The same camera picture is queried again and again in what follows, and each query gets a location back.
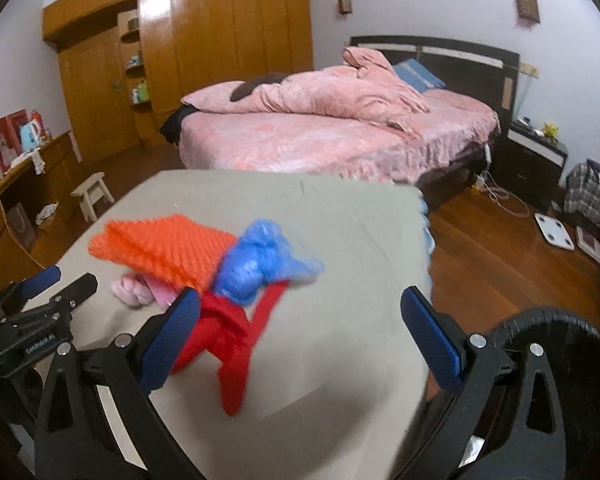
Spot pink knitted cloth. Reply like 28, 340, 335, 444
143, 274, 180, 309

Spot pale pink socks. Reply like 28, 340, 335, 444
110, 273, 155, 308

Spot orange fuzzy cloth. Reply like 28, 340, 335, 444
88, 214, 237, 294

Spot blue plastic bag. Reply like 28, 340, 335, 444
212, 220, 325, 307

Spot black trash bin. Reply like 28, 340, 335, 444
404, 306, 600, 480

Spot red cloth garment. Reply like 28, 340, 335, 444
172, 281, 290, 416

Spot wooden sideboard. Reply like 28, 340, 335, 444
0, 131, 84, 290

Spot white wooden stool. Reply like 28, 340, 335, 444
71, 171, 116, 223

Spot grey table cloth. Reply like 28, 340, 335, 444
21, 168, 438, 480

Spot light blue kettle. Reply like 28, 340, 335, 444
19, 120, 42, 153

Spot white bathroom scale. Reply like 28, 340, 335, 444
533, 212, 574, 252

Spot black clothing on bed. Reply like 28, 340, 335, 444
159, 104, 198, 145

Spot black nightstand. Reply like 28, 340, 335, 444
491, 122, 568, 214

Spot plaid bag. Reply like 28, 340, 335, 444
564, 159, 600, 230

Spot bed with pink sheet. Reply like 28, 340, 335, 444
178, 90, 501, 184

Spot yellow plush toy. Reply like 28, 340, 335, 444
542, 122, 558, 142

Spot wooden wardrobe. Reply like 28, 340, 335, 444
42, 0, 313, 162

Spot pink duvet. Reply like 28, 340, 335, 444
182, 47, 430, 131

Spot blue pillow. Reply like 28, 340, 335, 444
393, 58, 446, 93

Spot black headboard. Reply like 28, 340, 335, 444
349, 35, 520, 130

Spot red picture frame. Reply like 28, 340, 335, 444
0, 110, 29, 174

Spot white charging cable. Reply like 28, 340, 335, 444
471, 144, 532, 219

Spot wall lamp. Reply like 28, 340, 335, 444
337, 0, 352, 16
515, 0, 541, 24

